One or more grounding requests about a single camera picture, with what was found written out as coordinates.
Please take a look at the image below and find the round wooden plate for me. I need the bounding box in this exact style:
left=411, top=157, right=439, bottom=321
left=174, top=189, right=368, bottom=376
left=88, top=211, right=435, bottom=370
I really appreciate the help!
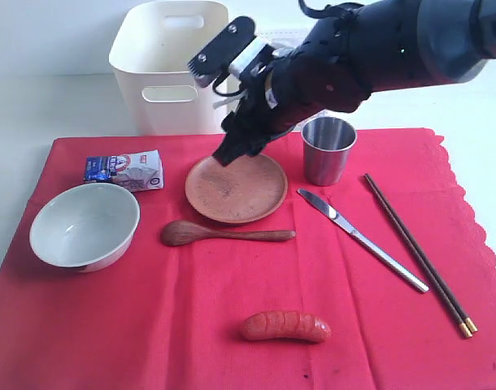
left=185, top=154, right=288, bottom=224

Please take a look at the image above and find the cream plastic bin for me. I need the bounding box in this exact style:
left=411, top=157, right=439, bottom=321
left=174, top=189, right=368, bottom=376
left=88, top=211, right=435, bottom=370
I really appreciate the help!
left=108, top=1, right=229, bottom=135

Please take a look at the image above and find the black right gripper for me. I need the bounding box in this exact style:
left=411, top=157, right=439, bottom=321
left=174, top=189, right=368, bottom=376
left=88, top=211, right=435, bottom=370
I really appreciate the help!
left=213, top=52, right=370, bottom=167

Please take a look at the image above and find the brown chopstick upper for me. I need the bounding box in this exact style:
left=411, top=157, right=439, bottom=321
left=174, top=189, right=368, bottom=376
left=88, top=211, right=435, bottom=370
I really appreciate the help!
left=363, top=173, right=478, bottom=338

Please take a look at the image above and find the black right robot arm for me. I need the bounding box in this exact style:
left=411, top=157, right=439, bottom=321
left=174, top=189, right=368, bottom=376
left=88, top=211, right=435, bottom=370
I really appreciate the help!
left=213, top=1, right=496, bottom=166

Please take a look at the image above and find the red tablecloth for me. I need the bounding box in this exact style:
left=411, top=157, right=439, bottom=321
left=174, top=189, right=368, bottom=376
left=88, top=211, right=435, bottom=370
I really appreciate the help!
left=0, top=128, right=496, bottom=389

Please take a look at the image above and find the brown chopstick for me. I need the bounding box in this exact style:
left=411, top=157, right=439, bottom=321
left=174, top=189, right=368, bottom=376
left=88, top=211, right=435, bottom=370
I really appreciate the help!
left=358, top=173, right=475, bottom=340
left=363, top=173, right=478, bottom=338

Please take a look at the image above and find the dark wooden spoon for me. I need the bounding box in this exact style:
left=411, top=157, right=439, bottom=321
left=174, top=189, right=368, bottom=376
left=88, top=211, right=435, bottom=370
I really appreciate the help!
left=160, top=220, right=296, bottom=247

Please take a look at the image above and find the white perforated plastic basket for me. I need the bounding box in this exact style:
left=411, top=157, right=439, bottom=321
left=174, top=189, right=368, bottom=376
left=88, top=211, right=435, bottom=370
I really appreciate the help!
left=256, top=28, right=309, bottom=51

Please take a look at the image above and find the blue white milk carton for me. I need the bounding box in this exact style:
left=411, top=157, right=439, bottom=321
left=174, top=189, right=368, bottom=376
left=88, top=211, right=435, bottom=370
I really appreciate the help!
left=84, top=149, right=164, bottom=193

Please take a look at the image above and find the stainless steel table knife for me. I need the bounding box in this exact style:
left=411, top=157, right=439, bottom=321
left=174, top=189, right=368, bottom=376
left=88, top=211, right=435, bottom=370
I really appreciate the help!
left=297, top=188, right=429, bottom=293

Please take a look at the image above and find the brown chopstick lower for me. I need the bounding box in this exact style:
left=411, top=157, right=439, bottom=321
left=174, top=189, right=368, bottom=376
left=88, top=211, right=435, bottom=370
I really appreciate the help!
left=358, top=173, right=475, bottom=340

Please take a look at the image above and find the stainless steel cup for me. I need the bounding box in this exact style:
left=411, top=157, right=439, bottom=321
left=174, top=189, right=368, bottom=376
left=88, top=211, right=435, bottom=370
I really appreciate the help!
left=301, top=116, right=357, bottom=187

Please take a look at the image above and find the pale green ceramic bowl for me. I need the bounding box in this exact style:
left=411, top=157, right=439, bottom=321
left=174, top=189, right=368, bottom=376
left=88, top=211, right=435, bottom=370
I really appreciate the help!
left=29, top=183, right=141, bottom=272

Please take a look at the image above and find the red grilled sausage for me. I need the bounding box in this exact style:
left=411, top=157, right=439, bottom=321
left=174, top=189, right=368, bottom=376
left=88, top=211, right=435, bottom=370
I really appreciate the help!
left=240, top=310, right=332, bottom=343

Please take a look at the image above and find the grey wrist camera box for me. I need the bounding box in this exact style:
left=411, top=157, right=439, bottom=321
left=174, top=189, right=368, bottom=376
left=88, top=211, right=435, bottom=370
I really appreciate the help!
left=188, top=16, right=275, bottom=88

